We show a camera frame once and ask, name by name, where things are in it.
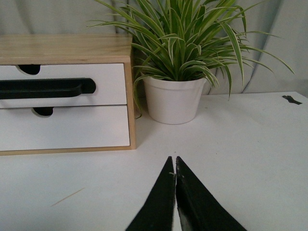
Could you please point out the white plant pot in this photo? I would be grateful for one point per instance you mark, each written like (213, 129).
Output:
(173, 102)

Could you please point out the black tape piece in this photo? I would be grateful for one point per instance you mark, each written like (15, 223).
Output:
(290, 99)

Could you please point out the white drawer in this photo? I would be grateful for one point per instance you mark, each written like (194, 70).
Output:
(109, 80)
(67, 127)

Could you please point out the black drawer handle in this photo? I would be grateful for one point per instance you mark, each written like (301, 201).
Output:
(46, 88)

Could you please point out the wooden drawer cabinet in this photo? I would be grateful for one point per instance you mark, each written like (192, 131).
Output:
(30, 52)

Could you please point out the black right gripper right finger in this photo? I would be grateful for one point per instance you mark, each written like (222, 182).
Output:
(197, 207)

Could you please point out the grey fabric backdrop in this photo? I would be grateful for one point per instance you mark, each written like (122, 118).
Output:
(280, 27)

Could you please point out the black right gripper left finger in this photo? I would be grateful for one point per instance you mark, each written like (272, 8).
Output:
(158, 210)

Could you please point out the green spider plant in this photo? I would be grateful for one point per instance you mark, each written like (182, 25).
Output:
(183, 40)

